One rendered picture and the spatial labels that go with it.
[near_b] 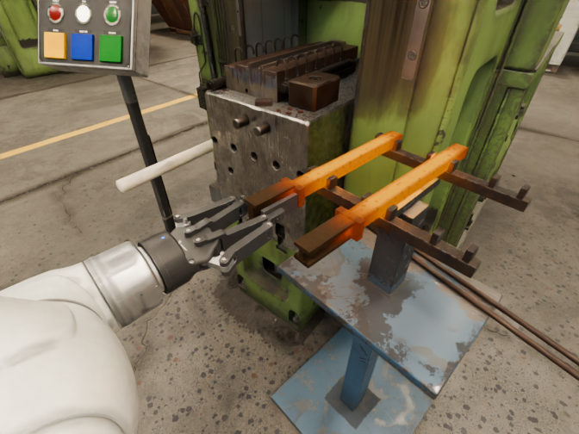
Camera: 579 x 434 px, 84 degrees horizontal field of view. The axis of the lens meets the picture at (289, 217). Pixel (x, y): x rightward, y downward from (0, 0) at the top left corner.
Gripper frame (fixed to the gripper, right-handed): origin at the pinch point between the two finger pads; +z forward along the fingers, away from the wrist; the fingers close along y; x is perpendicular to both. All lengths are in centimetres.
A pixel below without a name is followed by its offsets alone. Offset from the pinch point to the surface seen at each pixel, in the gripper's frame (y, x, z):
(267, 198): 0.9, 2.5, -1.8
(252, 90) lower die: -42, 2, 29
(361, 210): 11.6, 1.4, 7.3
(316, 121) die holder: -18.8, -0.2, 30.3
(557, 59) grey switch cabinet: -65, -72, 565
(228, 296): -55, -90, 17
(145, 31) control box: -81, 13, 18
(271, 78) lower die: -35.2, 6.5, 30.3
